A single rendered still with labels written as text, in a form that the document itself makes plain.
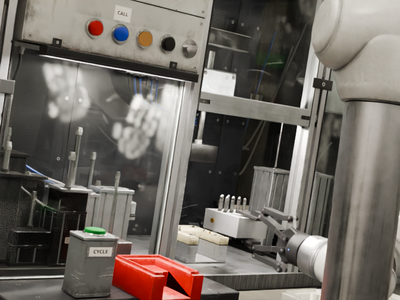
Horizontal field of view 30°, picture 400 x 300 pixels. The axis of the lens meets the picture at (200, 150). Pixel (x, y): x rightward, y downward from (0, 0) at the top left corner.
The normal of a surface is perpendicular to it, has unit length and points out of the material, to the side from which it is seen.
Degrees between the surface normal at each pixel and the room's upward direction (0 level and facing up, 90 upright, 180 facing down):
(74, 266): 90
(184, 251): 90
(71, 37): 90
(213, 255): 90
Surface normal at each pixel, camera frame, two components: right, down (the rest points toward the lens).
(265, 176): -0.77, -0.08
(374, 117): -0.27, -0.07
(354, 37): -0.24, 0.24
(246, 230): 0.61, 0.12
